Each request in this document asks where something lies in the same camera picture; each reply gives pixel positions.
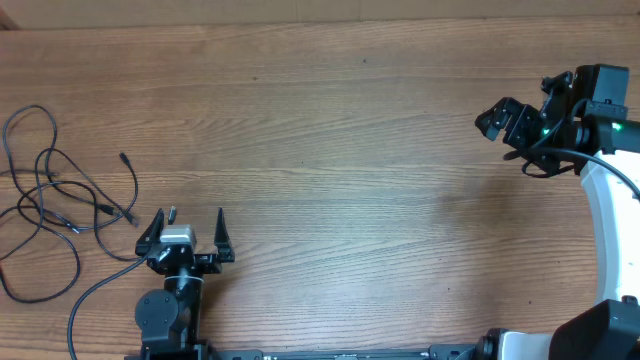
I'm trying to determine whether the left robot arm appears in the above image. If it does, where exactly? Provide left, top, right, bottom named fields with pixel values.
left=135, top=209, right=235, bottom=360

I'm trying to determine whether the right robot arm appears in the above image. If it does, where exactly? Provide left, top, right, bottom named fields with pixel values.
left=463, top=64, right=639, bottom=359

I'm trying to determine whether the short black cable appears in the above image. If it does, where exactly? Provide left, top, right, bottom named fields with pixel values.
left=1, top=103, right=141, bottom=232

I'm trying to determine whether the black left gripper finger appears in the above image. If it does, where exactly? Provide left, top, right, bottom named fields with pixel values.
left=214, top=208, right=235, bottom=263
left=135, top=209, right=165, bottom=256

